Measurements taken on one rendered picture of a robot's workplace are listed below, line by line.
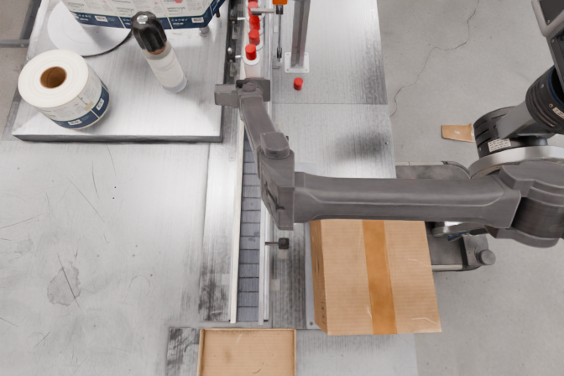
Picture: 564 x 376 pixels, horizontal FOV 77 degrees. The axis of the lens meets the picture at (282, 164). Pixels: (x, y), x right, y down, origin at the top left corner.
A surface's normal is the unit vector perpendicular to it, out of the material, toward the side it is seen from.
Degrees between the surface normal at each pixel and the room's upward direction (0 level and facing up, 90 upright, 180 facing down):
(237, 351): 0
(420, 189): 39
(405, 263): 0
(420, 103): 0
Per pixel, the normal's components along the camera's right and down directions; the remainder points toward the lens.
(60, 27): 0.01, -0.34
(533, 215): -0.63, 0.36
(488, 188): -0.20, -0.84
